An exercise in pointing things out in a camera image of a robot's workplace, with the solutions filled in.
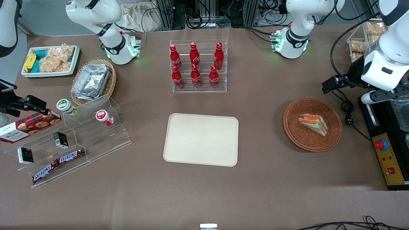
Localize triangular sandwich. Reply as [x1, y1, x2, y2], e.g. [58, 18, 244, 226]
[298, 113, 328, 137]

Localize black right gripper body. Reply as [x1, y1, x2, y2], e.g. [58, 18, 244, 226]
[0, 79, 30, 117]

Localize white rectangular plastic bin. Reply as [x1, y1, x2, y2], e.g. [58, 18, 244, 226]
[21, 45, 81, 79]

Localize clear acrylic snack box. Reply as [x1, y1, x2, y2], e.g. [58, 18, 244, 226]
[347, 19, 389, 63]

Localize red lid yogurt cup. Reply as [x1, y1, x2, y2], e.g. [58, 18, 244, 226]
[95, 110, 114, 126]

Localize green lid yogurt cup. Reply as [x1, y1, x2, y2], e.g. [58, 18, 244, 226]
[57, 99, 79, 116]

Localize clear rice crisp bag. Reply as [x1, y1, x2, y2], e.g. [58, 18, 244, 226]
[39, 56, 73, 73]
[48, 43, 76, 62]

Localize red tartan cookie box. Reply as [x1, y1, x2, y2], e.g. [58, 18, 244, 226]
[0, 110, 62, 144]

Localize Snickers chocolate bar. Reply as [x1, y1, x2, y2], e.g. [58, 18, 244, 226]
[57, 148, 86, 164]
[32, 161, 60, 184]

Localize red cola bottle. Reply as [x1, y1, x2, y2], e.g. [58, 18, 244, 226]
[189, 42, 201, 69]
[169, 44, 183, 71]
[190, 64, 202, 88]
[172, 65, 184, 89]
[213, 42, 224, 70]
[209, 65, 220, 88]

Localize beige cloth bag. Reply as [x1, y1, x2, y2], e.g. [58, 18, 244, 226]
[119, 1, 167, 33]

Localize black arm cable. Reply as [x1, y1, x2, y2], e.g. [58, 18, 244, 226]
[330, 12, 384, 88]

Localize black power cable with plug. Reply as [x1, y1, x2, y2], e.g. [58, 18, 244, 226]
[332, 89, 374, 143]

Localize small black box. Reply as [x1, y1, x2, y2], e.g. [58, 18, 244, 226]
[17, 147, 34, 165]
[54, 131, 69, 149]

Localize oval wicker basket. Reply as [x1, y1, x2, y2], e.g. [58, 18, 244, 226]
[70, 59, 117, 107]

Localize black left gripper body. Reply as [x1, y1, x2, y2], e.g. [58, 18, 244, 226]
[348, 57, 372, 89]

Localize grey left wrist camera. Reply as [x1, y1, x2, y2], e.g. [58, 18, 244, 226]
[360, 89, 409, 105]

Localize aluminium foil tray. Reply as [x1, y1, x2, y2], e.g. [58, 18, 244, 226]
[71, 63, 111, 101]

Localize clear acrylic bottle rack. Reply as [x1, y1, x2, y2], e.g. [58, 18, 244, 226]
[169, 39, 228, 93]

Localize black floor cable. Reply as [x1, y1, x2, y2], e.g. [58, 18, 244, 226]
[297, 216, 409, 230]

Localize yellow snack packet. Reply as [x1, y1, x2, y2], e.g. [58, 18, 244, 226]
[24, 53, 37, 73]

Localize fried snack bag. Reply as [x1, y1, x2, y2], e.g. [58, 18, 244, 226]
[365, 22, 387, 36]
[350, 40, 368, 54]

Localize black yellow control box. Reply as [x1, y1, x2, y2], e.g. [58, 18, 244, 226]
[359, 96, 409, 191]

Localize aluminium profile frame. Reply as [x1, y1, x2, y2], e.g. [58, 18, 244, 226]
[153, 0, 186, 31]

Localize round brown wicker basket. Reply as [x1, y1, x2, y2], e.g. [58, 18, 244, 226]
[283, 98, 343, 152]

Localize beige rectangular tray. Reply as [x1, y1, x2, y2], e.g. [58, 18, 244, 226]
[163, 113, 239, 167]

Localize clear plastic container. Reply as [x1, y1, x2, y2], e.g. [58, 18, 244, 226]
[390, 98, 409, 133]

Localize clear acrylic stepped stand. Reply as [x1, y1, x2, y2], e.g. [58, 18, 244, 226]
[2, 123, 92, 189]
[62, 94, 133, 164]

